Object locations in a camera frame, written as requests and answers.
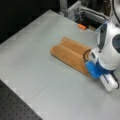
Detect blue and white gripper body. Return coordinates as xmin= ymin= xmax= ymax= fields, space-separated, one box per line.
xmin=83 ymin=54 xmax=119 ymax=92

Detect tan terry cloth towel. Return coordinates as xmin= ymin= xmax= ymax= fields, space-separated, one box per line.
xmin=50 ymin=37 xmax=90 ymax=77

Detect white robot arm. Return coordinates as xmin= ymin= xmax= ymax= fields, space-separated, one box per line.
xmin=83 ymin=22 xmax=120 ymax=92

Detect orange clamp tab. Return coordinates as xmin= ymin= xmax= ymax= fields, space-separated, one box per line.
xmin=78 ymin=24 xmax=86 ymax=29

